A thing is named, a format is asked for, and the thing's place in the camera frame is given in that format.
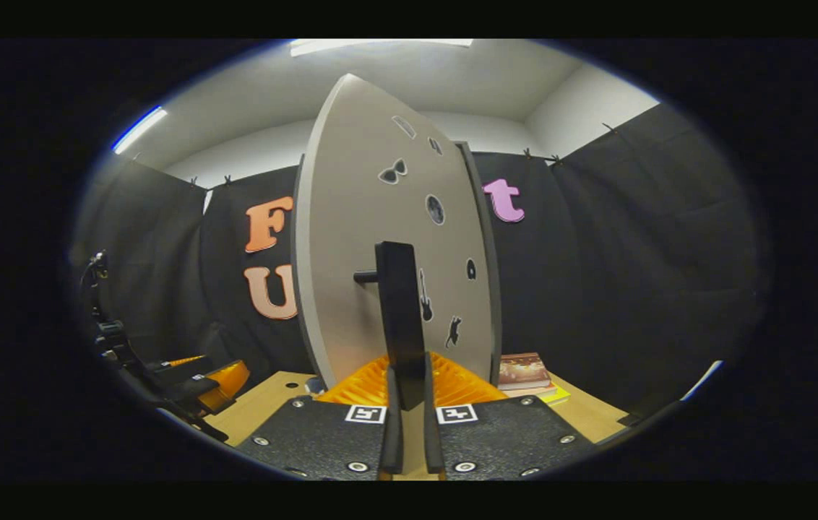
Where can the black backdrop cloth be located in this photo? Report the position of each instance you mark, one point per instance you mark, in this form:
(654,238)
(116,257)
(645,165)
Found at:
(633,274)

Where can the yellow book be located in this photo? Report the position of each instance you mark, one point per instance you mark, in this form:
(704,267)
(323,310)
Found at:
(557,396)

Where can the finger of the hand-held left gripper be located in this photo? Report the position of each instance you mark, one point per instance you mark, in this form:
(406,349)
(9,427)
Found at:
(225,383)
(181,362)

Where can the grey cabinet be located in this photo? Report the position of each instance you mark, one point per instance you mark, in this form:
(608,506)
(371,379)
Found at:
(493,289)

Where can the long ceiling light strip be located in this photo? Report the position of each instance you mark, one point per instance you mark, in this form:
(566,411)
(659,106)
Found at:
(138,130)

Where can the white cabinet door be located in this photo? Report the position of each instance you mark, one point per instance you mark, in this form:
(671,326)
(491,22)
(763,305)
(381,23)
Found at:
(358,217)

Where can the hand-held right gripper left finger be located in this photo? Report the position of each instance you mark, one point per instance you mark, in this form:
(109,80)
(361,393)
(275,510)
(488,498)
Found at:
(392,433)

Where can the wide ceiling light panel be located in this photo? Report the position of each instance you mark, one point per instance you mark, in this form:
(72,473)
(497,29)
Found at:
(380,47)

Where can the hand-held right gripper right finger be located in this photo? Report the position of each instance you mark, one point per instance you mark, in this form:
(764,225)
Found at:
(432,433)

